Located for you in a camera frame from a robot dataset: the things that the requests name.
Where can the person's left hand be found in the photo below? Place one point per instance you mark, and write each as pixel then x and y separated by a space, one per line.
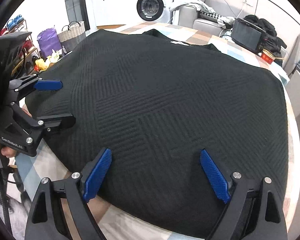
pixel 8 152

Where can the grey sofa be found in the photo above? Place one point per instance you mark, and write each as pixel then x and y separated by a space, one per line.
pixel 222 7

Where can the black clothes pile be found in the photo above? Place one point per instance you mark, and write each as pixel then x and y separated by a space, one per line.
pixel 272 42

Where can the yellow plush toy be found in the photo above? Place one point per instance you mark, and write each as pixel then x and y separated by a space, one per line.
pixel 41 65

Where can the dark door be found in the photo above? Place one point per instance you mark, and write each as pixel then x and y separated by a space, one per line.
pixel 77 11

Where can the white front-load washing machine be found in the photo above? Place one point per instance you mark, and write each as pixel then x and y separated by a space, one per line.
pixel 154 10

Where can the red bowl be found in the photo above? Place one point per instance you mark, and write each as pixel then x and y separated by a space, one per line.
pixel 267 56

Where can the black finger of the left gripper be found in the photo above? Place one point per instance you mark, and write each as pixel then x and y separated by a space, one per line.
pixel 46 126

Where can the purple bag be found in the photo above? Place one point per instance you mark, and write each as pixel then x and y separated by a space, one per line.
pixel 48 42

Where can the grey blanket on sofa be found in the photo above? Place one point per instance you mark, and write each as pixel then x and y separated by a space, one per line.
pixel 191 10

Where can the woven laundry basket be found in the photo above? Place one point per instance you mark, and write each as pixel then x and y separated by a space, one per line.
pixel 71 35

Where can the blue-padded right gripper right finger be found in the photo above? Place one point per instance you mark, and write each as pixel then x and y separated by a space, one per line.
pixel 252 207

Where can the white counter cabinet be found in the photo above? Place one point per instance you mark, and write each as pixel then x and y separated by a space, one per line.
pixel 108 13

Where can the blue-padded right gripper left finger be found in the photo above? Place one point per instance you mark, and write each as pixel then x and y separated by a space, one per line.
pixel 46 219

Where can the black knit sweater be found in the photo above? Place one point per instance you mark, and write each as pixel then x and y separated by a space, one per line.
pixel 156 105

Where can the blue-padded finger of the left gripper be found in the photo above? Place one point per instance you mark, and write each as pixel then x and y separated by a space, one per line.
pixel 22 87

